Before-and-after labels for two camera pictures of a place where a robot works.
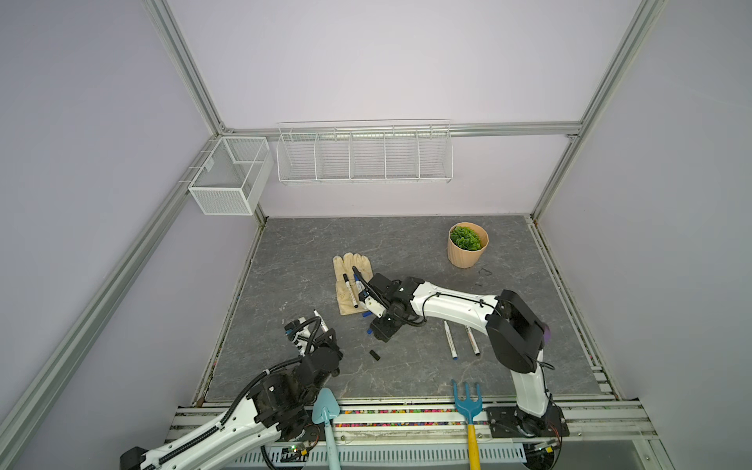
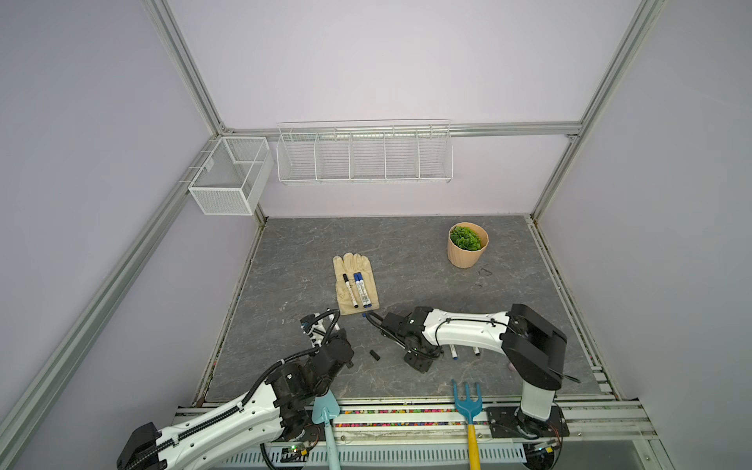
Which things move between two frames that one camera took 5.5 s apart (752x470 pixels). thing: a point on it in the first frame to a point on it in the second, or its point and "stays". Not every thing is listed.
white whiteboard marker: x=351 y=291 stays
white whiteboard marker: x=359 y=286 stays
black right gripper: x=380 y=331 to x=417 y=365
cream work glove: x=344 y=265 stays
